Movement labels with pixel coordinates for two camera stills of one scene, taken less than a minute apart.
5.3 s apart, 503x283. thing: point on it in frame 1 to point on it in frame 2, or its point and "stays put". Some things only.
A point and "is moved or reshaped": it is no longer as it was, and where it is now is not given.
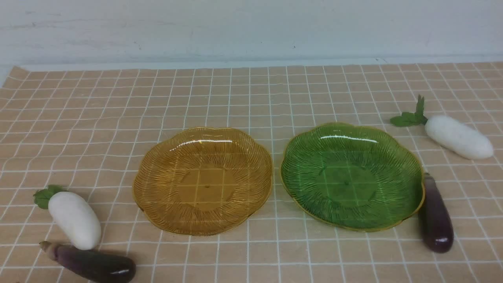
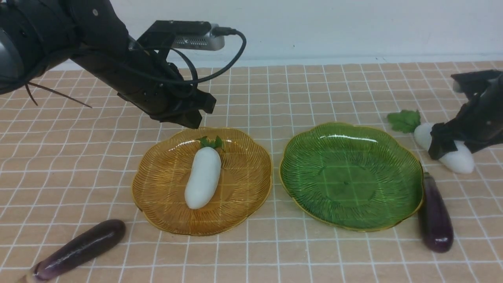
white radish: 448,133 is moved or reshaped
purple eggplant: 95,263 to 82,249
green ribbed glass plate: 355,178 stays put
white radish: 76,218 to 204,178
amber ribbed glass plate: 203,181 stays put
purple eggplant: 436,228 stays put
